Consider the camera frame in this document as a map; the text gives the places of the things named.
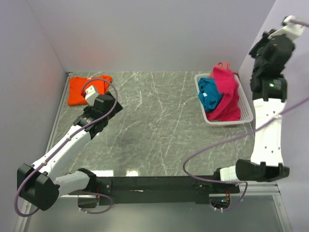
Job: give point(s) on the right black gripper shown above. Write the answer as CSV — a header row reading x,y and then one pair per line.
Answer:
x,y
263,39

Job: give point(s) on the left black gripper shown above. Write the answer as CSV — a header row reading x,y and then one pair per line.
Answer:
x,y
118,108

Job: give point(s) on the magenta t shirt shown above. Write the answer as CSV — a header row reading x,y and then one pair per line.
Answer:
x,y
227,109

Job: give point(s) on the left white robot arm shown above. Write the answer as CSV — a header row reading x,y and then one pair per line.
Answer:
x,y
40,183

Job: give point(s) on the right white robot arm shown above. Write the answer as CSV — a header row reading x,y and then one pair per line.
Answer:
x,y
269,88

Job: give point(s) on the folded orange t shirt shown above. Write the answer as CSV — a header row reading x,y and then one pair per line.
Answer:
x,y
76,88

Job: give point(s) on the salmon pink t shirt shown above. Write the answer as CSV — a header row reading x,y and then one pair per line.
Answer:
x,y
226,66

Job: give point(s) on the white plastic basket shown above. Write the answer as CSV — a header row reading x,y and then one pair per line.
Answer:
x,y
246,113

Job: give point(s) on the teal blue t shirt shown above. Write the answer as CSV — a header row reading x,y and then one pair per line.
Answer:
x,y
208,94

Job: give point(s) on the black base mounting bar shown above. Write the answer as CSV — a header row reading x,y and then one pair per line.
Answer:
x,y
157,189

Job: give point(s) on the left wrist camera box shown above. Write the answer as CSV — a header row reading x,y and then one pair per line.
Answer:
x,y
90,95

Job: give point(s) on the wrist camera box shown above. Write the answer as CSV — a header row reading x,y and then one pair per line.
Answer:
x,y
292,28
90,95

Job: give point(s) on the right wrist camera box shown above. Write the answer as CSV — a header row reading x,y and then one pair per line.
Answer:
x,y
292,28

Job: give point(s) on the aluminium frame rail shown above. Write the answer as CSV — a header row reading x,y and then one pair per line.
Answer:
x,y
262,189

